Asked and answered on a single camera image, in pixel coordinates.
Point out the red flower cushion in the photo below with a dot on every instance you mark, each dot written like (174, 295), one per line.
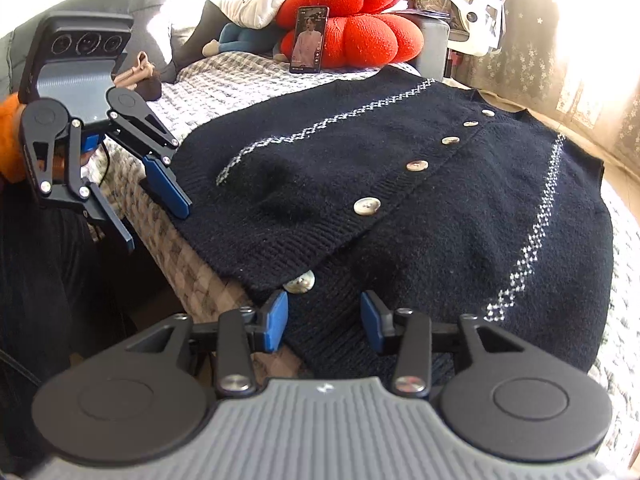
(365, 35)

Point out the person's left forearm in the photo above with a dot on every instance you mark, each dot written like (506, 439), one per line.
(10, 135)

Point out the dark grey throw pillow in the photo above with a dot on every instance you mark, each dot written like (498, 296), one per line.
(200, 45)

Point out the blue plush doll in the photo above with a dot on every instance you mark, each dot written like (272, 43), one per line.
(245, 40)

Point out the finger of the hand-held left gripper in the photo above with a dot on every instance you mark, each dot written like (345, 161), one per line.
(167, 187)
(107, 212)

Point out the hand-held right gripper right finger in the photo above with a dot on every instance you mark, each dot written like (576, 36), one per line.
(371, 325)

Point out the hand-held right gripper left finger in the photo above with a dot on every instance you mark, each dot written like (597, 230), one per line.
(276, 322)

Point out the black knit cardigan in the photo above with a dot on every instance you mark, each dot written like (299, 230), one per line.
(400, 200)

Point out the black smartphone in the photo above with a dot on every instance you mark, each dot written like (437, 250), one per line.
(309, 40)

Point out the grey checkered blanket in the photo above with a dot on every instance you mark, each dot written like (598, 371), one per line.
(210, 85)

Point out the white office chair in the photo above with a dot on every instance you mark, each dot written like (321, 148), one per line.
(480, 10)

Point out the grey floral curtain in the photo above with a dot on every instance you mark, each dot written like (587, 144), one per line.
(575, 60)

